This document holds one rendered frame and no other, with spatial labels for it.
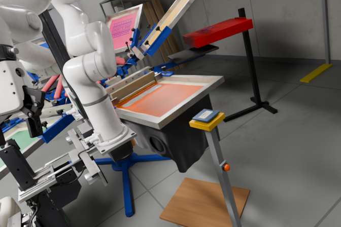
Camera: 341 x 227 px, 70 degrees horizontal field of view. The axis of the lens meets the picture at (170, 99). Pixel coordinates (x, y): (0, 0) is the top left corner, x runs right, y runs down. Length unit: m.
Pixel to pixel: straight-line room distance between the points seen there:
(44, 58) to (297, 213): 1.78
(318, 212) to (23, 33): 1.90
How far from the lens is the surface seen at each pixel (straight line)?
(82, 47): 0.89
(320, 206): 2.05
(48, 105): 2.18
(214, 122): 1.19
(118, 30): 3.43
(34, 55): 1.16
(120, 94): 1.78
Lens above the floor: 1.54
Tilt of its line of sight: 22 degrees down
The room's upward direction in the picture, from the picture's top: 19 degrees counter-clockwise
